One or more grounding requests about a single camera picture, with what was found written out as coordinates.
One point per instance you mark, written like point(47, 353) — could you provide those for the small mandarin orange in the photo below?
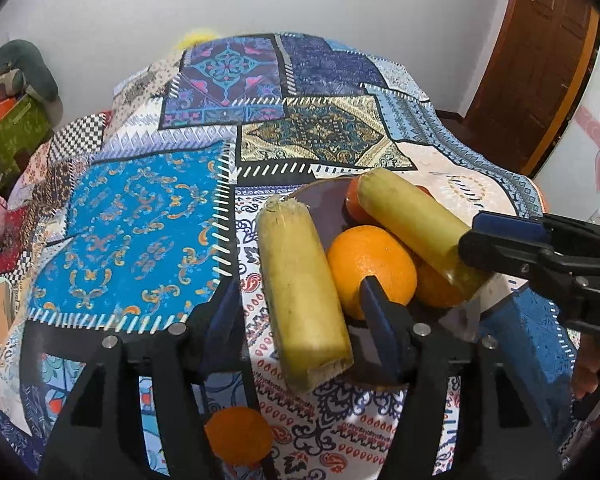
point(239, 436)

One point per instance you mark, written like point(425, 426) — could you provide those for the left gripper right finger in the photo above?
point(501, 433)

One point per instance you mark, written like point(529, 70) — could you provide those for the dark green plush pillow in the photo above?
point(38, 81)

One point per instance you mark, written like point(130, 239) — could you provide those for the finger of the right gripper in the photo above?
point(549, 273)
point(565, 235)

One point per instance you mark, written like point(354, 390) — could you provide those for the yellow corn cob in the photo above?
point(422, 224)
point(308, 326)

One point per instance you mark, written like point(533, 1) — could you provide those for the brown wooden door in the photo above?
point(537, 68)

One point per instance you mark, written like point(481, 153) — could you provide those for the large orange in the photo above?
point(366, 251)
point(431, 288)

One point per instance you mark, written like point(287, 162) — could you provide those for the red tomato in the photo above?
point(355, 211)
point(424, 190)

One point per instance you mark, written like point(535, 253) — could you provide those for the dark purple plate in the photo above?
point(325, 200)

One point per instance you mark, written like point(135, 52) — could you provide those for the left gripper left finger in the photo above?
point(98, 433)

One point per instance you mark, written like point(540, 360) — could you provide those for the patchwork blue bedspread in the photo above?
point(145, 210)

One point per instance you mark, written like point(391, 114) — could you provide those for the yellow plush object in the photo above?
point(197, 36)

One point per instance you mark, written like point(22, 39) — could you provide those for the green storage box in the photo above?
point(22, 130)

